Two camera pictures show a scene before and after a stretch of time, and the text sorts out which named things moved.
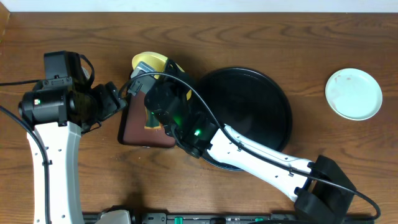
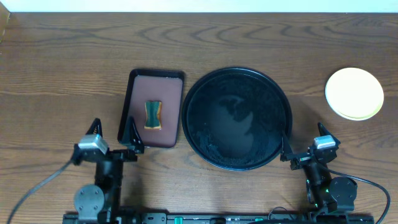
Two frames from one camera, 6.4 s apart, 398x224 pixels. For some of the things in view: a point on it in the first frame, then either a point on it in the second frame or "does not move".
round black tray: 250,102 does not move
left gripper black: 109,99 → 115,155
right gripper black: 170,80 → 286,155
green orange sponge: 152,119 does not move
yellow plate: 157,61 → 354,94
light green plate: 353,94 does not move
